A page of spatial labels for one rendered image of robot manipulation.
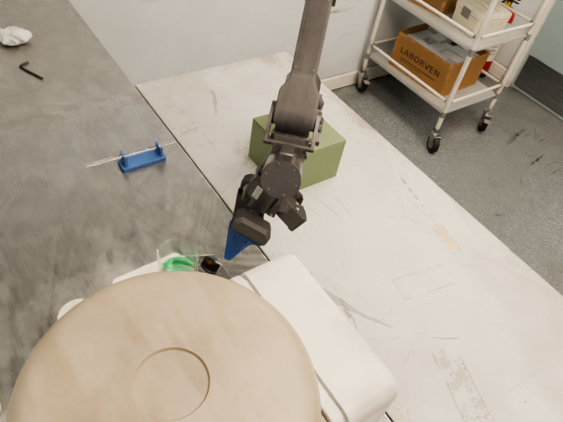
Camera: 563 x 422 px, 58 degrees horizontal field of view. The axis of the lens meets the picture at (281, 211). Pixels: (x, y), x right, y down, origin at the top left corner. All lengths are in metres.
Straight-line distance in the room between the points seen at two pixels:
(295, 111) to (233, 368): 0.61
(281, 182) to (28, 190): 0.59
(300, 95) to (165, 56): 1.70
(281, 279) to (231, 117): 1.10
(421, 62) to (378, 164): 1.75
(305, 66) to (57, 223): 0.57
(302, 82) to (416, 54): 2.23
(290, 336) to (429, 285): 0.87
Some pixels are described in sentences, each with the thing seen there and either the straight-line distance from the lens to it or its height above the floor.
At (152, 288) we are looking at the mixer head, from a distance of 0.19.
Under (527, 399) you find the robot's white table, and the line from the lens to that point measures 1.00.
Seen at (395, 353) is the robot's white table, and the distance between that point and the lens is 0.94.
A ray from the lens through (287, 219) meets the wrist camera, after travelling 0.83.
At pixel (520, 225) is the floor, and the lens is 2.75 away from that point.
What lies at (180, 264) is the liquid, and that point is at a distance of 0.81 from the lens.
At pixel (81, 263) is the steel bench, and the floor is 0.90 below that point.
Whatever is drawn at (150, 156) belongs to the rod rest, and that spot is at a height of 0.91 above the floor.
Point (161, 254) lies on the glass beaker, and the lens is 0.79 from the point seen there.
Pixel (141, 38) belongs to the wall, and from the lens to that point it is 2.33.
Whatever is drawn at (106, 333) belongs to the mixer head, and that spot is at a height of 1.52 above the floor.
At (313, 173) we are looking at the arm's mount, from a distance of 1.12.
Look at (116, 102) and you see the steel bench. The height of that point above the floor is 0.90.
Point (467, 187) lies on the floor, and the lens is 2.80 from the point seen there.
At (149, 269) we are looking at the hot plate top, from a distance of 0.86.
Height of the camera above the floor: 1.68
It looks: 46 degrees down
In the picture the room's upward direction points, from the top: 12 degrees clockwise
